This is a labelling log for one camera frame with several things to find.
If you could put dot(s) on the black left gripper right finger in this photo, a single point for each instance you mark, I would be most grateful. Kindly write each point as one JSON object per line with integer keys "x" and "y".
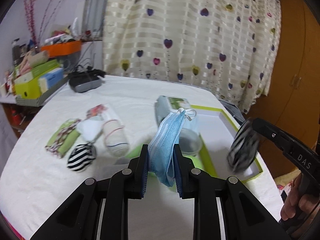
{"x": 185, "y": 181}

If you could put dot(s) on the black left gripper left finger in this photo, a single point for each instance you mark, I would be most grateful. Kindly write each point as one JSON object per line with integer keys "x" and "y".
{"x": 139, "y": 174}

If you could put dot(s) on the blue surgical face mask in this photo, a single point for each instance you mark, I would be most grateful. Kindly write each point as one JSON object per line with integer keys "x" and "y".
{"x": 161, "y": 147}

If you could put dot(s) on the white elastic bandage roll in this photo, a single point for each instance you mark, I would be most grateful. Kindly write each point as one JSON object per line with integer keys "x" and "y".
{"x": 114, "y": 137}

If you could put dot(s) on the black white striped mask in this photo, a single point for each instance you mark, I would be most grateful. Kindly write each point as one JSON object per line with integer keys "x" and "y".
{"x": 81, "y": 157}

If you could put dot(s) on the white sock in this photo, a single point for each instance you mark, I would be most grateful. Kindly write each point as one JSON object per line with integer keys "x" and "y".
{"x": 90, "y": 129}

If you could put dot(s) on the green patterned cloth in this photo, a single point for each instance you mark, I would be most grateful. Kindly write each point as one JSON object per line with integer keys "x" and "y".
{"x": 63, "y": 139}

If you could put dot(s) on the person's right hand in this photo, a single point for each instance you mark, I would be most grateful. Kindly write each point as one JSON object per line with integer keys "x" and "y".
{"x": 295, "y": 201}

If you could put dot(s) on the clear plastic cup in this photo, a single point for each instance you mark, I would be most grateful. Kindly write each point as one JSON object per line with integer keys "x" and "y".
{"x": 189, "y": 142}

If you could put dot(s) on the green rimmed white box lid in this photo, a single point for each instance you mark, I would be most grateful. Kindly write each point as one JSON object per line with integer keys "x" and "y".
{"x": 217, "y": 131}

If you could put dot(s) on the wooden wardrobe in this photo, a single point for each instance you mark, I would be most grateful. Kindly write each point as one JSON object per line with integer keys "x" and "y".
{"x": 292, "y": 103}

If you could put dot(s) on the wet wipes pack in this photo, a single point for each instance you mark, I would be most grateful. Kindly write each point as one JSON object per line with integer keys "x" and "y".
{"x": 164, "y": 105}

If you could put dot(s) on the floral tissue packet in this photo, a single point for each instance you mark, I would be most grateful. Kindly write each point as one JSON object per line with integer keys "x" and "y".
{"x": 99, "y": 112}

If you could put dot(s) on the black grey VR headset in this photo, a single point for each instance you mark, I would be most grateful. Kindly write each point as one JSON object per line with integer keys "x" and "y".
{"x": 81, "y": 82}

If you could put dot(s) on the striped grey tray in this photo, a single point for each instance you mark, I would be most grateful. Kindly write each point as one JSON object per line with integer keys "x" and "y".
{"x": 40, "y": 98}

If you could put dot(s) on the blue tissue pack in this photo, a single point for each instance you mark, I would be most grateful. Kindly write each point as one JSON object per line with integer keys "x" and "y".
{"x": 48, "y": 80}

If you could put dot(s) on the wooden side shelf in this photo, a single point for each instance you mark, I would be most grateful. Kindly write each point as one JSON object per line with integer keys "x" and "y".
{"x": 19, "y": 112}

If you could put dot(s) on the lime green box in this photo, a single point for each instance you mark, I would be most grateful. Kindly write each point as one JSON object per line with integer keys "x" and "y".
{"x": 28, "y": 89}

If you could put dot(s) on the cream heart pattern curtain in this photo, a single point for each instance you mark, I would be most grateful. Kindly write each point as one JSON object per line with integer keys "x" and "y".
{"x": 227, "y": 47}

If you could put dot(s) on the white green flat box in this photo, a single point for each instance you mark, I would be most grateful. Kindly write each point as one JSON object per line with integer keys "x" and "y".
{"x": 37, "y": 71}

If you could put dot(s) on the orange storage box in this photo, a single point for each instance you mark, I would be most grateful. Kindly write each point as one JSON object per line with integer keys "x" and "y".
{"x": 62, "y": 49}

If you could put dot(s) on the beige bandage roll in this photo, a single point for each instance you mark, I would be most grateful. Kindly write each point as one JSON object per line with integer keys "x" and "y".
{"x": 38, "y": 59}

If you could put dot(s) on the pink branch decoration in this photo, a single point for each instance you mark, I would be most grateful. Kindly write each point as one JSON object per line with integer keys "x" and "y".
{"x": 29, "y": 10}

